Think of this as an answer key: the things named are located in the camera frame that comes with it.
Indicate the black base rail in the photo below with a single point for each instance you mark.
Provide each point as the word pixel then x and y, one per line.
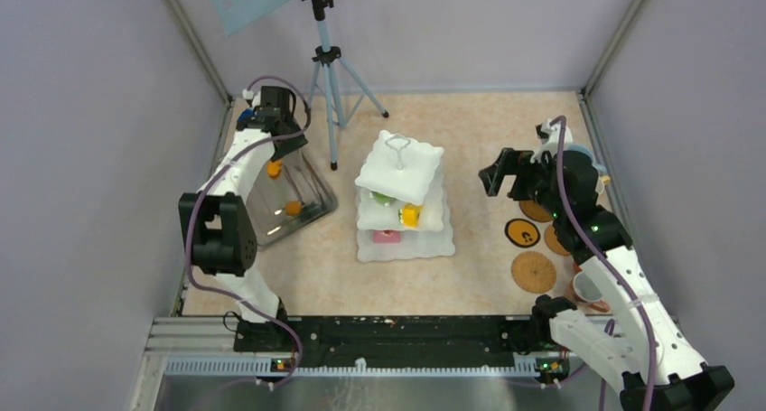
pixel 450 344

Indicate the black orange round coaster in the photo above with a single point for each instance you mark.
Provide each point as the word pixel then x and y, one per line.
pixel 522 233

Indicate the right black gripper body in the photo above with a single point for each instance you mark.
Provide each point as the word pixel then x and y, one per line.
pixel 531 183

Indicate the metal baking tray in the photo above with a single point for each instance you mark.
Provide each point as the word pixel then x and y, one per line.
pixel 288 196

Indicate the yellow cake slice toy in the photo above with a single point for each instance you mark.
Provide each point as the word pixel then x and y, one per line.
pixel 409 215

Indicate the light blue ceramic cup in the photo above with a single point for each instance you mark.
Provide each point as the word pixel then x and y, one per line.
pixel 582 149

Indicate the orange round pastry toy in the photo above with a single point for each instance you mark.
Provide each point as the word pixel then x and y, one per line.
pixel 293 208

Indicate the pink cake toy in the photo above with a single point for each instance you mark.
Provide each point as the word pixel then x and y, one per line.
pixel 386 236

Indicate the plain brown round coaster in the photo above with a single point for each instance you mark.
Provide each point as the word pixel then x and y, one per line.
pixel 553 243

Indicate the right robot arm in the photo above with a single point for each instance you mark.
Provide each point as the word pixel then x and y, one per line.
pixel 655 367

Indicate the white mug red handle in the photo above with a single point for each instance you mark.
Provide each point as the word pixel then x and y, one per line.
pixel 582 290

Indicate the dark wooden round saucer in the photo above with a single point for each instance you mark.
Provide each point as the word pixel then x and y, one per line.
pixel 534 211

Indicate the green swirl roll cake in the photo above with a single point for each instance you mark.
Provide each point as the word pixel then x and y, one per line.
pixel 382 199

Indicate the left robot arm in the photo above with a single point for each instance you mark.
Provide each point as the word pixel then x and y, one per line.
pixel 219 238

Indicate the light blue tripod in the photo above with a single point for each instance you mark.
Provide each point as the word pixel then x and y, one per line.
pixel 326 79

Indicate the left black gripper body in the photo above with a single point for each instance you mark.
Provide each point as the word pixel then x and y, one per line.
pixel 290 144

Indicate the white three-tier serving stand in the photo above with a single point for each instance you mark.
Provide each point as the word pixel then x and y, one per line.
pixel 410 171

